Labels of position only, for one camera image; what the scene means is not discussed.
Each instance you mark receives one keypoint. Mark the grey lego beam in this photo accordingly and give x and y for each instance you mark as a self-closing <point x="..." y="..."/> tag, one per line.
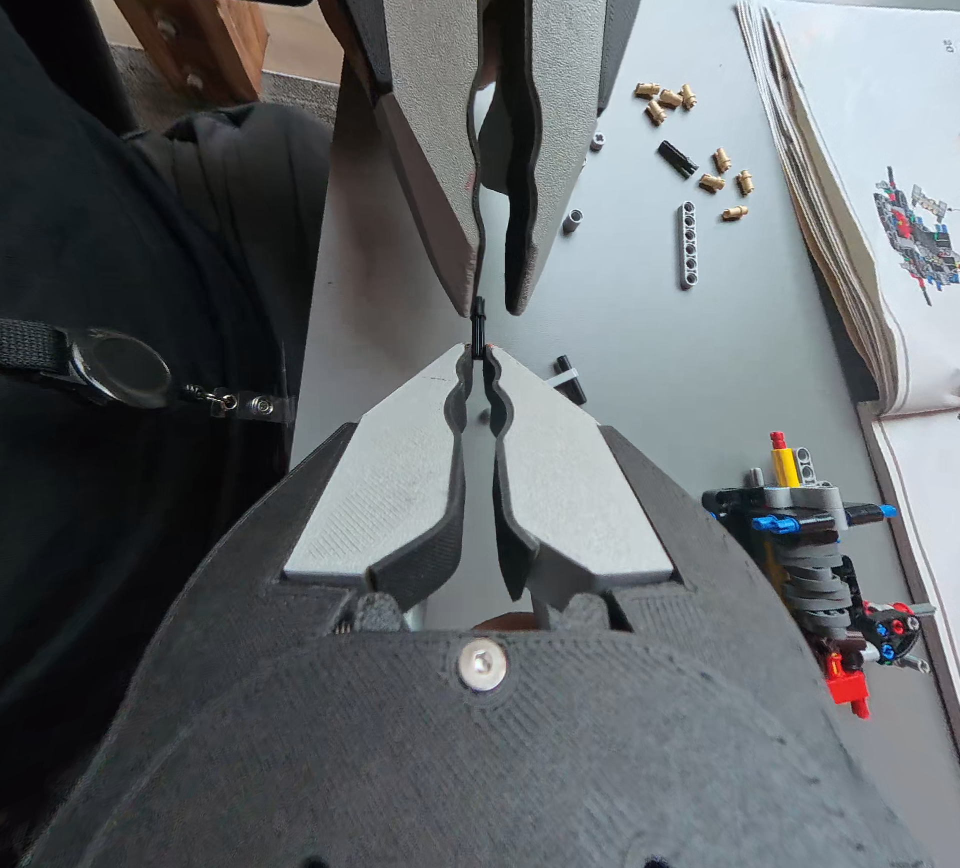
<point x="677" y="245"/>

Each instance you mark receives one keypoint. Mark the partly built lego assembly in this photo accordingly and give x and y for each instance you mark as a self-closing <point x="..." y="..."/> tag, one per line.
<point x="817" y="583"/>

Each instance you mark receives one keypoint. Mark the lego instruction booklet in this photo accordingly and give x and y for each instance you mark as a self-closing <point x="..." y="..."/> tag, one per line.
<point x="862" y="132"/>

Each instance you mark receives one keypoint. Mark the black lego pin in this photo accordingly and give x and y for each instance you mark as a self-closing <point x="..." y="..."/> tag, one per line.
<point x="677" y="159"/>

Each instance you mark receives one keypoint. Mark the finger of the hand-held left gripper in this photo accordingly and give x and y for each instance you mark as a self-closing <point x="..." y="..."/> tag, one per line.
<point x="427" y="20"/>
<point x="570" y="57"/>

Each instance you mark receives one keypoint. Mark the group of tan lego pins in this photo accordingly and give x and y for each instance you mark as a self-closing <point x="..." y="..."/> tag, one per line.
<point x="670" y="98"/>

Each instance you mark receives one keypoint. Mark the black badge reel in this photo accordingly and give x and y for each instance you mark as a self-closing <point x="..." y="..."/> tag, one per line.
<point x="124" y="369"/>

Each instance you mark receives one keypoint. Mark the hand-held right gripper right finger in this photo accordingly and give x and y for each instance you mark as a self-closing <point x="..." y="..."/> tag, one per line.
<point x="585" y="500"/>

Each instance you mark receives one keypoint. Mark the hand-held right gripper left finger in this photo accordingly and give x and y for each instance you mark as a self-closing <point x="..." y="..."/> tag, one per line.
<point x="375" y="500"/>

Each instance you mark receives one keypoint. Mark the wooden furniture leg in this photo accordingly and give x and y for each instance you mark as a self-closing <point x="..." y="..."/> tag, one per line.
<point x="195" y="42"/>

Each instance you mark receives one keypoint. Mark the black lego axle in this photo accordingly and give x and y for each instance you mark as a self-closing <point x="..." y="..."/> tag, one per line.
<point x="478" y="328"/>
<point x="564" y="363"/>

